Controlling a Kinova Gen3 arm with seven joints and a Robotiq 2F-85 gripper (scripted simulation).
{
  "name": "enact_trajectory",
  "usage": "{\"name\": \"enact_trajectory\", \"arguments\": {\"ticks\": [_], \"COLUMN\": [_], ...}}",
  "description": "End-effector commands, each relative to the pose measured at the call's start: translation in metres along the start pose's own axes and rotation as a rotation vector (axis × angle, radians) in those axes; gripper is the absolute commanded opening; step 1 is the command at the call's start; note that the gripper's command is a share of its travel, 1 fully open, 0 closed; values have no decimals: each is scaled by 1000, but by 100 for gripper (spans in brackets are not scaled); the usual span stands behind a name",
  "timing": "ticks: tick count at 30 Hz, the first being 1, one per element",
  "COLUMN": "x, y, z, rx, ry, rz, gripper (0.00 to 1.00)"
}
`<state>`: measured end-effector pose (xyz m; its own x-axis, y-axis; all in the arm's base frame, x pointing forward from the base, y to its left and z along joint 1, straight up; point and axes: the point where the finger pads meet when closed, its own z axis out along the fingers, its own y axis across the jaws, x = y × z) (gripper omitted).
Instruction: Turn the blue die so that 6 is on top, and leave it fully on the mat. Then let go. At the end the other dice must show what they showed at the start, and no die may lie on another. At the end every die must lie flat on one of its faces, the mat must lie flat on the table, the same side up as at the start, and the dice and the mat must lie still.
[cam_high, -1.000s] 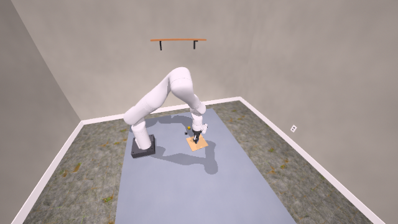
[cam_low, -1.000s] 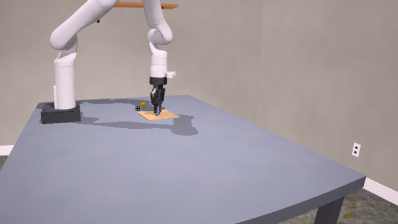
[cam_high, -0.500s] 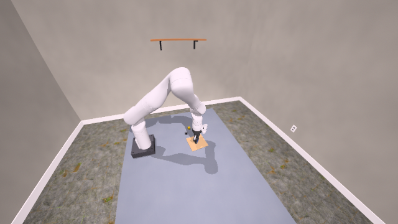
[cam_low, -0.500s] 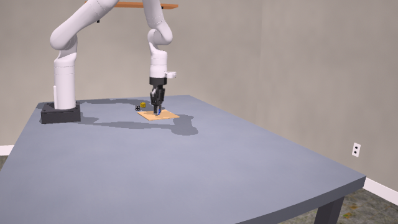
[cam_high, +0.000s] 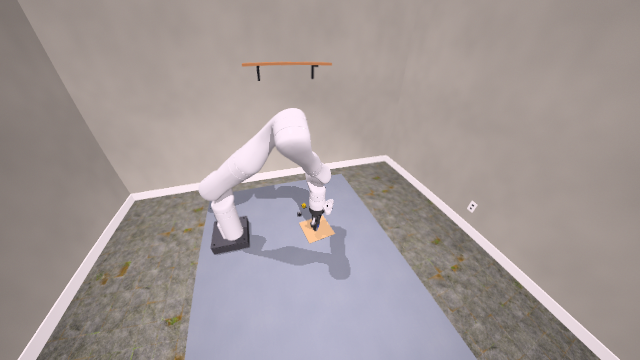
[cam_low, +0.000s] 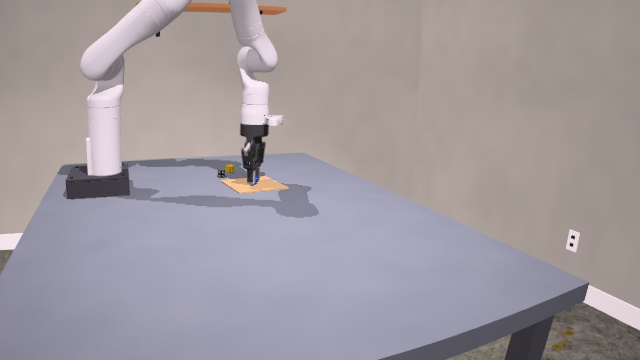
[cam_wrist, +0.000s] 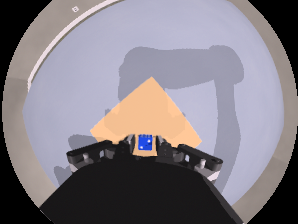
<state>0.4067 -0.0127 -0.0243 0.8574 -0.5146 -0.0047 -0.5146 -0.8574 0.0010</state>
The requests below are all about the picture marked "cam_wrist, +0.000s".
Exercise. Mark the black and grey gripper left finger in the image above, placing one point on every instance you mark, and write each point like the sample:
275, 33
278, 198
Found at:
90, 154

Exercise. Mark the blue die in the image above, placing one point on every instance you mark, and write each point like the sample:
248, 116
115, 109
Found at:
145, 142

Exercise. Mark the tan flat mat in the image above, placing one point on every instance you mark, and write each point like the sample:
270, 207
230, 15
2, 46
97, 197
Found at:
147, 110

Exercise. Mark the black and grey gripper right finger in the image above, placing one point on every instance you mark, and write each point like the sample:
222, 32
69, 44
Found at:
206, 164

